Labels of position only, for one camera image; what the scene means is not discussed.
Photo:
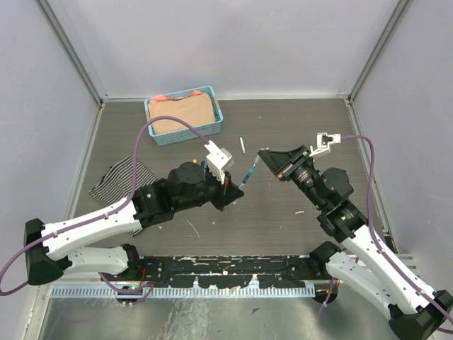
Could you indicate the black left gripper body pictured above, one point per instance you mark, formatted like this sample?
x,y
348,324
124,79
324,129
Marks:
x,y
214,191

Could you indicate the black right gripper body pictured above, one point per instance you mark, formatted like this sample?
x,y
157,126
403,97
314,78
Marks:
x,y
299,161

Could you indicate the cyan gel pen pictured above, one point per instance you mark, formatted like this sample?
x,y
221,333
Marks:
x,y
247,176

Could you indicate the white pen black tip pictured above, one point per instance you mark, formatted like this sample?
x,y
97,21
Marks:
x,y
243,149

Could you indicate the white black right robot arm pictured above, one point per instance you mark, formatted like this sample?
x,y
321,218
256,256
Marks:
x,y
357,257

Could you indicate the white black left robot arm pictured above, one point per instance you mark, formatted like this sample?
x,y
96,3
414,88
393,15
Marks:
x,y
56,249

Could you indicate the blue plastic basket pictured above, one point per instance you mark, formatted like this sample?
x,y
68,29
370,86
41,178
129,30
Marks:
x,y
166,132

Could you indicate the peach folded cloth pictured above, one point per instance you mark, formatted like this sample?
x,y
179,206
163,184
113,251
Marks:
x,y
196,108

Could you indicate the black white striped cloth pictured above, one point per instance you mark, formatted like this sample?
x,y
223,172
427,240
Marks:
x,y
117,182

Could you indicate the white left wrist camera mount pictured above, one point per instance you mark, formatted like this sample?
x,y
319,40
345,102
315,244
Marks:
x,y
219,161

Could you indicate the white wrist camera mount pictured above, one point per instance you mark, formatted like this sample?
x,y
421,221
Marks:
x,y
219,161
324,141

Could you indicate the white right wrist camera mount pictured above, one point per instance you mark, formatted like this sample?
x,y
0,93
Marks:
x,y
324,141

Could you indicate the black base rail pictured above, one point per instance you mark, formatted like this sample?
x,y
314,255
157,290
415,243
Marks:
x,y
223,271

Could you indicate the slotted cable duct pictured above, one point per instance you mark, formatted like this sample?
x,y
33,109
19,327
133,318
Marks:
x,y
252,291

